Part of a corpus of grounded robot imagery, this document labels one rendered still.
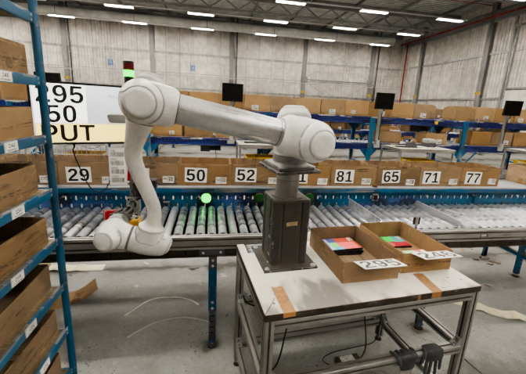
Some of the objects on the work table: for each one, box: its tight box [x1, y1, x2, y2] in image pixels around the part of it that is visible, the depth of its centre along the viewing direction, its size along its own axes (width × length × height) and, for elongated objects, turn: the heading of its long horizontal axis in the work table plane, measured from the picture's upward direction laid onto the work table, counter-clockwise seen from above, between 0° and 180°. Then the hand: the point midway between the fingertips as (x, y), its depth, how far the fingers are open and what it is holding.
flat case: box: [380, 236, 412, 248], centre depth 172 cm, size 14×19×2 cm
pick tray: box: [309, 225, 401, 283], centre depth 151 cm, size 28×38×10 cm
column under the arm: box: [251, 190, 318, 274], centre depth 147 cm, size 26×26×33 cm
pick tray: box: [359, 221, 453, 273], centre depth 162 cm, size 28×38×10 cm
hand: (131, 206), depth 154 cm, fingers closed
